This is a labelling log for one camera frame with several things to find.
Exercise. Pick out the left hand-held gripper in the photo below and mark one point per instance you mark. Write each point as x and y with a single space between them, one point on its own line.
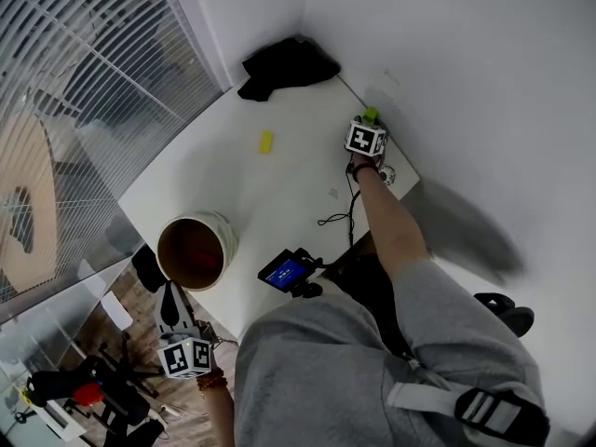
184 359

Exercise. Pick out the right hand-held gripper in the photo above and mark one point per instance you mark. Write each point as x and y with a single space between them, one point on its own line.
363 139

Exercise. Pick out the green block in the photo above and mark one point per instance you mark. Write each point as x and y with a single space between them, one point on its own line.
371 115

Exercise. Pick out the red block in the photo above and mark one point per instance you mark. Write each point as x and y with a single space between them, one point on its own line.
201 259

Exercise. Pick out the yellow block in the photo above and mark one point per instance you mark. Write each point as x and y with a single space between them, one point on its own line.
266 142

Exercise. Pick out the person's left forearm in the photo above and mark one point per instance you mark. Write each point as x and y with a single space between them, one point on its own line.
219 417

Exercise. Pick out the person's right forearm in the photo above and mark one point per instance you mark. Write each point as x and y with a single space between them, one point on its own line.
391 221

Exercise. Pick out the black wrist band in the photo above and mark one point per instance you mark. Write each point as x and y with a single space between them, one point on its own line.
365 168

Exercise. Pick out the black bag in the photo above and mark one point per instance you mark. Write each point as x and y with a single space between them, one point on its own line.
146 268

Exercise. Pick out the white round bucket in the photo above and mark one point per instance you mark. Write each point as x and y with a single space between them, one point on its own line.
186 231

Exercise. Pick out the white power strip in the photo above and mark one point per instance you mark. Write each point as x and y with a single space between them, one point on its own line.
170 411

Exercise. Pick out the black cloth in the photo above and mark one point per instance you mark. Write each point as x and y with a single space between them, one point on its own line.
288 68

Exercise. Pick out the black phone with blue screen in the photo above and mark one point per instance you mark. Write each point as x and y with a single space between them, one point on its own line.
284 273

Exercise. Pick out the red object on chair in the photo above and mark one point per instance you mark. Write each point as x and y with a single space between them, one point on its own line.
88 394

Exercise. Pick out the black swivel office chair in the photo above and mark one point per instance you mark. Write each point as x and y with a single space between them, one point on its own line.
51 384

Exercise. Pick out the person's grey sweatshirt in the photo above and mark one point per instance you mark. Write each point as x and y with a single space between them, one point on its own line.
316 370

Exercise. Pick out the round wooden meeting table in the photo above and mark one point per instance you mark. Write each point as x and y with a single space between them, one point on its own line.
44 180

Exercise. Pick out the white window blinds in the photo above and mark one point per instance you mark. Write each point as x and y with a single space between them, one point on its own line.
116 124

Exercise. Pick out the black meeting room chairs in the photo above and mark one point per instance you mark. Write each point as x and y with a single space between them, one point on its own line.
84 96

